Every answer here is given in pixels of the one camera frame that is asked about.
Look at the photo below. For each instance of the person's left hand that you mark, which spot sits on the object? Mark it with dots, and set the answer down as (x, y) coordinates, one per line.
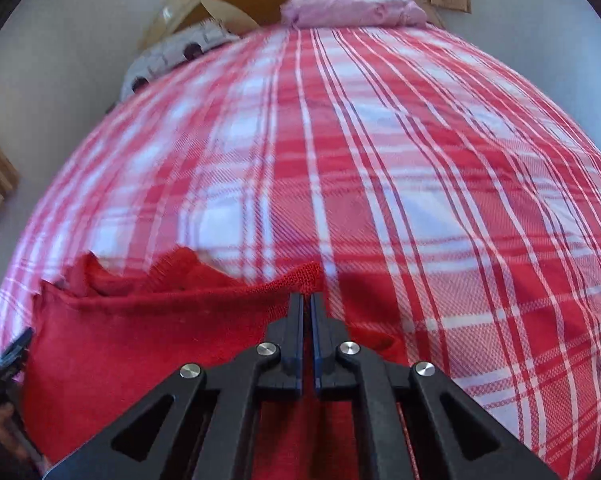
(10, 430)

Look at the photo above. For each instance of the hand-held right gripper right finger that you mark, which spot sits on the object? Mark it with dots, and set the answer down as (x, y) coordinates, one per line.
(318, 325)

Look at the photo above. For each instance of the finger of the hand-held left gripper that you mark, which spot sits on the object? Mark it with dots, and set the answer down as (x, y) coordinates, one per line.
(15, 350)

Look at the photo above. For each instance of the pink floral pillow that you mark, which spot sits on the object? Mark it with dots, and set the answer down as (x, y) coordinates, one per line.
(355, 7)

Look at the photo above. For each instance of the grey patterned pillow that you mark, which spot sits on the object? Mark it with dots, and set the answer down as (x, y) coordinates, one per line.
(180, 50)

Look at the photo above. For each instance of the red plaid bed sheet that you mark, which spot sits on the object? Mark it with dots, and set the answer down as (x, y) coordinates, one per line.
(380, 160)

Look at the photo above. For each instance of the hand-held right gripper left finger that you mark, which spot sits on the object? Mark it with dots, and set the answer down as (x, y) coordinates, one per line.
(296, 325)

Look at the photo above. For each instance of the red beaded knit sweater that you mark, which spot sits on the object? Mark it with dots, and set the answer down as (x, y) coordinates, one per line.
(130, 340)

